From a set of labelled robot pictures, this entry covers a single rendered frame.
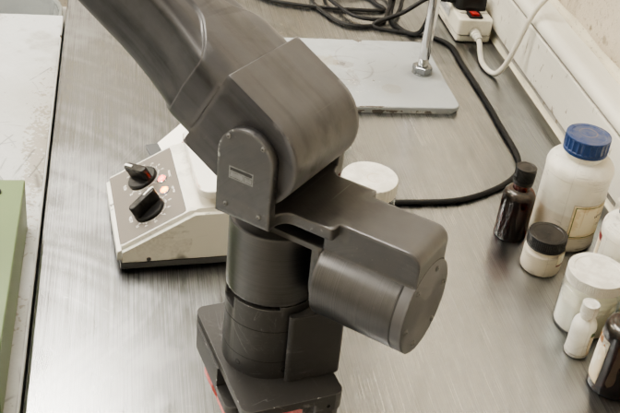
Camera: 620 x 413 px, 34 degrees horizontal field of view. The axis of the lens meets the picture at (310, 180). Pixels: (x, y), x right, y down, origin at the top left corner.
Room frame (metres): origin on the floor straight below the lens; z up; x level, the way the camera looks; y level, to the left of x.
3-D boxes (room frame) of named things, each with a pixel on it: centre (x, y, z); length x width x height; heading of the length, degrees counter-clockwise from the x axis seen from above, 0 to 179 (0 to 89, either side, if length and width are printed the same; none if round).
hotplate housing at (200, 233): (0.85, 0.09, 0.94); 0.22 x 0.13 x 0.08; 109
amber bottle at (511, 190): (0.91, -0.23, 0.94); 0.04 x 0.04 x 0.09
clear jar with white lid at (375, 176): (0.87, -0.06, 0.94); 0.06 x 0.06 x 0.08
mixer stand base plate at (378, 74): (1.24, -0.02, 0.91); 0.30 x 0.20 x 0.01; 103
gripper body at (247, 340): (0.48, 0.01, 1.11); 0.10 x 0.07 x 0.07; 26
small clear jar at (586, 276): (0.78, -0.28, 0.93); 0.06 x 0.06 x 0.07
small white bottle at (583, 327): (0.73, -0.27, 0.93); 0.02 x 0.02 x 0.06
